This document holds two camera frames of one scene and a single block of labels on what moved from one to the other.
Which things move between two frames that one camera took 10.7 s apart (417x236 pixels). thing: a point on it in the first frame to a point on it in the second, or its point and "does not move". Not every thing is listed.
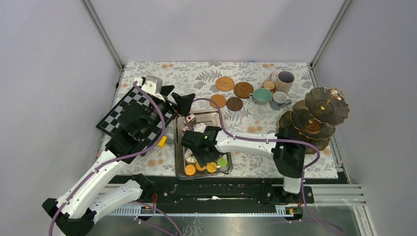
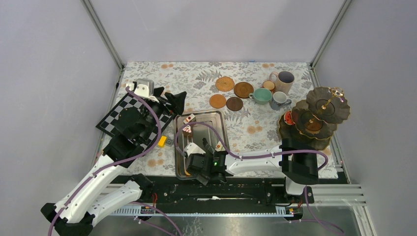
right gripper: x=202 y=159 to x=200 y=177
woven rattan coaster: x=224 y=84 does not move
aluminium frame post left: x=103 y=31 does not move
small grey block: x=169 y=142 does not move
